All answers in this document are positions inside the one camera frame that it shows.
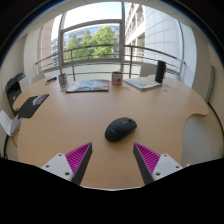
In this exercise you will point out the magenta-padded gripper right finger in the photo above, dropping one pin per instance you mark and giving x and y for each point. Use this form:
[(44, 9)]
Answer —
[(165, 165)]

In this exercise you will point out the light illustrated booklet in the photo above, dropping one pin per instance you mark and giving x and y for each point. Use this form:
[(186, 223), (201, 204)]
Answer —
[(141, 83)]

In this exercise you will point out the grey metal railing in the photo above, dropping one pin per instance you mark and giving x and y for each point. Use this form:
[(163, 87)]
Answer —
[(100, 46)]

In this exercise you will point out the white mug with red print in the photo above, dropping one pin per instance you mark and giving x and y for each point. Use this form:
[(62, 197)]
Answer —
[(117, 78)]

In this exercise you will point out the black printed mouse pad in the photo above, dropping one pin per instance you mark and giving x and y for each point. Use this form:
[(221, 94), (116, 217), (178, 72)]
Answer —
[(30, 106)]

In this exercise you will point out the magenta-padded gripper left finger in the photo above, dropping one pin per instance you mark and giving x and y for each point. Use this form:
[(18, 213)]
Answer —
[(60, 165)]

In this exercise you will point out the black computer mouse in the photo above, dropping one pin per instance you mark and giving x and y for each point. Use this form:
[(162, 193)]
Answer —
[(120, 129)]

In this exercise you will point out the black and white printer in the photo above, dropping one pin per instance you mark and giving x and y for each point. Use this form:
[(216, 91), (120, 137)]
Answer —
[(14, 89)]

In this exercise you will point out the black cylinder speaker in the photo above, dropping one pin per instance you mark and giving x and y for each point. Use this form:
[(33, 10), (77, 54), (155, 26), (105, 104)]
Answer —
[(160, 71)]

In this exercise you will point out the grey window frame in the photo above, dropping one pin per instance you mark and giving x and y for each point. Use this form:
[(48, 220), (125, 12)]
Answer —
[(122, 40)]

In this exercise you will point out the white chair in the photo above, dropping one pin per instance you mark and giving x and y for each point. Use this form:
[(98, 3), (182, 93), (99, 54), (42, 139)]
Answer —
[(147, 70), (37, 78), (9, 124)]

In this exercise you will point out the red colourful magazine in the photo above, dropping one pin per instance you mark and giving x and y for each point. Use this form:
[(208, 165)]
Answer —
[(88, 86)]

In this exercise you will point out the green tree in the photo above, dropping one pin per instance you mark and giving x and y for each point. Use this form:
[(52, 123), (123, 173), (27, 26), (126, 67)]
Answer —
[(101, 40)]

